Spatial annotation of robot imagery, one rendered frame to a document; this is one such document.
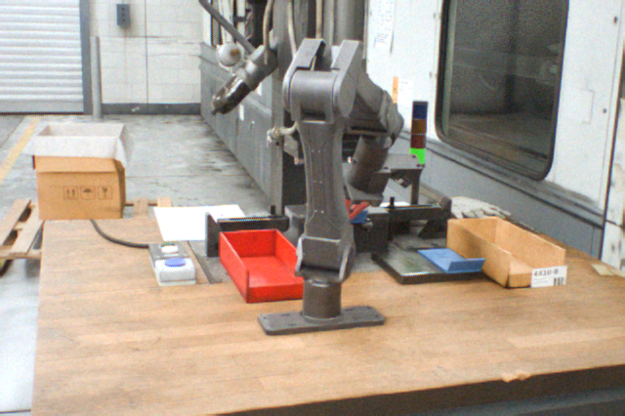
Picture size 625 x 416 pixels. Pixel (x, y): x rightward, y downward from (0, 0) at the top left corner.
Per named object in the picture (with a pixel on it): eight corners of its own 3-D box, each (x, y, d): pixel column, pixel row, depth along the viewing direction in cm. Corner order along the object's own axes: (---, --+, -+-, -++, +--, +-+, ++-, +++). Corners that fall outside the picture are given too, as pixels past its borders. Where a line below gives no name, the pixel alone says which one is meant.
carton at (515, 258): (505, 294, 149) (509, 253, 147) (444, 254, 172) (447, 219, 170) (564, 288, 152) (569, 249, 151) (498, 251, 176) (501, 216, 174)
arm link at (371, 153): (360, 145, 151) (370, 116, 147) (388, 157, 151) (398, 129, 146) (348, 164, 146) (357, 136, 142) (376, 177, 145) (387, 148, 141)
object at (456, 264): (450, 275, 149) (451, 261, 148) (417, 252, 163) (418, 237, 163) (484, 273, 151) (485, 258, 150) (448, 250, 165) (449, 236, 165)
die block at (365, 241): (297, 257, 164) (298, 222, 163) (284, 243, 174) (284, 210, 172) (387, 251, 170) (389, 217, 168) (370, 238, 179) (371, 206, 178)
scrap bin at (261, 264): (246, 304, 137) (246, 270, 136) (219, 261, 160) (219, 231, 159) (312, 298, 141) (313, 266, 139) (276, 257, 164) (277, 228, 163)
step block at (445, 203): (423, 239, 180) (426, 200, 178) (418, 235, 182) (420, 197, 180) (449, 237, 182) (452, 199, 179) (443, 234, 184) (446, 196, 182)
